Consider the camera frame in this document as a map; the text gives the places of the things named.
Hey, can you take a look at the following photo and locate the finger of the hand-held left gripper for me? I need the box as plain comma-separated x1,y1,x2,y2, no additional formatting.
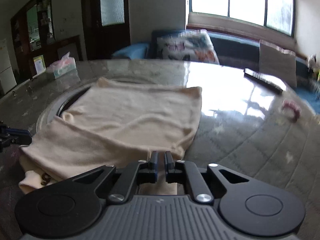
66,151,159,205
164,151,251,203

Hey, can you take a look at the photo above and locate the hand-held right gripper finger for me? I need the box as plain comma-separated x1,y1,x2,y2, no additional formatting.
0,134,32,153
0,126,30,135

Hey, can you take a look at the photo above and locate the cream knit garment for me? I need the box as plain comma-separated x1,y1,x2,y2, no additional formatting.
19,77,202,195

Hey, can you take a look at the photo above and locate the round glass turntable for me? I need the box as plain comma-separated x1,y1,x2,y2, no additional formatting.
36,74,187,137

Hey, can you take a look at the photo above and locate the white refrigerator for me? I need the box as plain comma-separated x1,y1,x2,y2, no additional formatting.
0,39,17,95

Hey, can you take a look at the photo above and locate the yellow framed sign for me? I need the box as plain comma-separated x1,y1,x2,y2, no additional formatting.
33,56,46,75

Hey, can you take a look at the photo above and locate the pink tissue pack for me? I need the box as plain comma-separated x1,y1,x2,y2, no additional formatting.
49,52,77,80

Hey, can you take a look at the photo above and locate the tall dark display cabinet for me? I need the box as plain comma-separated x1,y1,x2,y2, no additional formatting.
10,0,57,78

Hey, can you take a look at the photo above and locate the low wooden cabinet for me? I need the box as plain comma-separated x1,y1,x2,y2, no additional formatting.
54,35,84,64

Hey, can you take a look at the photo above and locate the butterfly print pillow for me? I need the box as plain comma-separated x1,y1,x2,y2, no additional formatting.
156,29,220,65

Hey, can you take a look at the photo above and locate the black remote control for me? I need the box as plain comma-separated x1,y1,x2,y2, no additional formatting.
244,67,284,95

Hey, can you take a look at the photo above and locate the dark wooden door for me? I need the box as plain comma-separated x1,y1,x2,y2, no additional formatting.
81,0,131,60

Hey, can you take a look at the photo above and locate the blue sofa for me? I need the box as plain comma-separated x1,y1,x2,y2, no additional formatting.
111,29,320,115

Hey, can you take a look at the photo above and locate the pink hair clip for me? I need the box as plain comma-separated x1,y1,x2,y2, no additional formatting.
281,99,302,122

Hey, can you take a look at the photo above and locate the white pillow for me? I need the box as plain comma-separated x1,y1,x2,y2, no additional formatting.
259,39,298,88

